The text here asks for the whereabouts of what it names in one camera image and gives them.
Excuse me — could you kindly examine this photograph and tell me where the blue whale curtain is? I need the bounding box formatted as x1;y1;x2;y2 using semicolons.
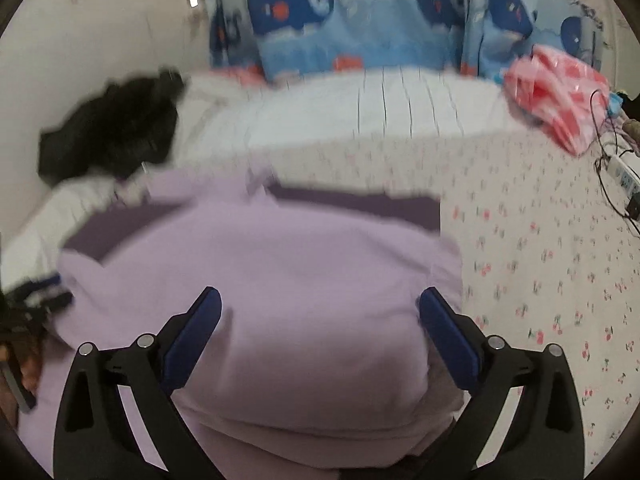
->
206;0;605;81

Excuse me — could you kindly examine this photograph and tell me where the floral bed sheet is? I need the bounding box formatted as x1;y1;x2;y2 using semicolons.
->
257;132;639;468

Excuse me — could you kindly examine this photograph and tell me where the pink checked plastic bag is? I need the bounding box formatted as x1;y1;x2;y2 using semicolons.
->
502;44;610;157

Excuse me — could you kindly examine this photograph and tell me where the white striped quilt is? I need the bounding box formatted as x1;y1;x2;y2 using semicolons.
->
171;67;532;165

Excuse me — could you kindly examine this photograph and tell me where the black cable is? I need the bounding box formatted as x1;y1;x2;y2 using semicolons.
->
588;88;640;239

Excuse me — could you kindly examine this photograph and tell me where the person left hand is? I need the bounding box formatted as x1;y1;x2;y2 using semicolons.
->
1;336;42;417

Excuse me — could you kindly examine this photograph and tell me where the black garment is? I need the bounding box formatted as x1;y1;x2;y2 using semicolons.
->
37;68;186;186

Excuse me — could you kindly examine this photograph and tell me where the lilac purple jacket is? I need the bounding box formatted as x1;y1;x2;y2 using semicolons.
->
17;170;463;479

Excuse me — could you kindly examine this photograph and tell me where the white power strip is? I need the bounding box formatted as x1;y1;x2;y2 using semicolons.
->
602;131;639;212

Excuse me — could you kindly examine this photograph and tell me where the white pillow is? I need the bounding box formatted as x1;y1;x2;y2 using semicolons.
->
1;177;129;290

